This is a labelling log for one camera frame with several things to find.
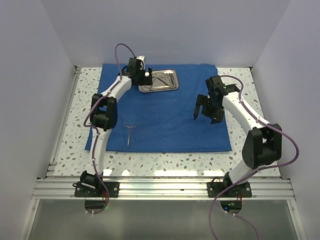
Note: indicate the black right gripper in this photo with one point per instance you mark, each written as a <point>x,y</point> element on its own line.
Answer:
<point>217,116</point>

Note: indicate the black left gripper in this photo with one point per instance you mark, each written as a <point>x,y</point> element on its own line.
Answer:
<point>146,80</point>

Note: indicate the stainless steel instrument tray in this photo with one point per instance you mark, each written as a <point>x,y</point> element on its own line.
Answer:
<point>169,75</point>

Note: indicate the blue surgical drape cloth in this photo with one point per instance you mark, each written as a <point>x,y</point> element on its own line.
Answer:
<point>164,119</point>

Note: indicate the steel surgical scissors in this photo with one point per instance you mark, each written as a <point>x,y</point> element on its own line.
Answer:
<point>158,81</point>

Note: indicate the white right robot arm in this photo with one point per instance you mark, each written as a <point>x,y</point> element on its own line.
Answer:
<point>263,142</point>

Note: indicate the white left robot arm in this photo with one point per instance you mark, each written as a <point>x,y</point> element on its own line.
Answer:
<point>103,117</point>

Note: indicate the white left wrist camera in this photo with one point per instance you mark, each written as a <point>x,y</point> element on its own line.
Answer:
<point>142,65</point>

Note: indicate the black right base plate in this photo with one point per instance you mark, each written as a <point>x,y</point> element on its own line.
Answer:
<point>216,188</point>

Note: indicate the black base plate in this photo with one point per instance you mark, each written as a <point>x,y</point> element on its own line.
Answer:
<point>216,188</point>
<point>82,191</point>

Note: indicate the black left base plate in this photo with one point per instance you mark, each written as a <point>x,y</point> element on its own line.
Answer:
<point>82,191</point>

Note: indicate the aluminium mounting rail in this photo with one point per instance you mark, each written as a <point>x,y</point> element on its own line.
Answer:
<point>164,185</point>

